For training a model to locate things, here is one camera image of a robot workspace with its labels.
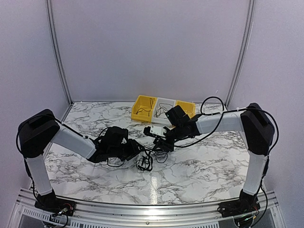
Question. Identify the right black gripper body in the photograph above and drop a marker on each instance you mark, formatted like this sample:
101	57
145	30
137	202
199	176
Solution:
177	133

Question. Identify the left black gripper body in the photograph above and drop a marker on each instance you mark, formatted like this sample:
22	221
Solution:
124	153

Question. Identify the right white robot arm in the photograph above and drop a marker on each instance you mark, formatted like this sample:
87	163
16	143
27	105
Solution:
256	126

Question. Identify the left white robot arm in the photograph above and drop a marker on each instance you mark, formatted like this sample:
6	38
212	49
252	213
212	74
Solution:
37	132

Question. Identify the right yellow plastic bin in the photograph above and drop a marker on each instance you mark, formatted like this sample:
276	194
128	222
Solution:
188	107

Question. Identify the yellow plastic bin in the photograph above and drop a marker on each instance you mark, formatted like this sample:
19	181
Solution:
143	108
188	107

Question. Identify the white plastic bin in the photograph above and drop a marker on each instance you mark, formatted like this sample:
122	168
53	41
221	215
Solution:
162	105

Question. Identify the left yellow plastic bin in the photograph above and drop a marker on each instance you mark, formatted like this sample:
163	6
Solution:
143	108

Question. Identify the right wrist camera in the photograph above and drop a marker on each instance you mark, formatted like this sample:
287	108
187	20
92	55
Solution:
155	130

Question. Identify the right aluminium corner post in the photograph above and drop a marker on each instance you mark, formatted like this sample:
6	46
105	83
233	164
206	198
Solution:
242	52

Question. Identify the aluminium corner post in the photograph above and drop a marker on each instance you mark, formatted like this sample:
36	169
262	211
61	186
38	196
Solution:
57	55
242	52

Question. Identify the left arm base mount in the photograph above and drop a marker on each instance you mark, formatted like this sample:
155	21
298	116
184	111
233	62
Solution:
57	206

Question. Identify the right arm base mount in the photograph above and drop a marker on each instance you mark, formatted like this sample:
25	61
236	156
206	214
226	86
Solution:
244	204

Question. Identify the aluminium front rail frame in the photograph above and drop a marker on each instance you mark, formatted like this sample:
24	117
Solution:
108	215

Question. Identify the left aluminium corner post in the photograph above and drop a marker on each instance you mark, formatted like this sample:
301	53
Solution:
57	55

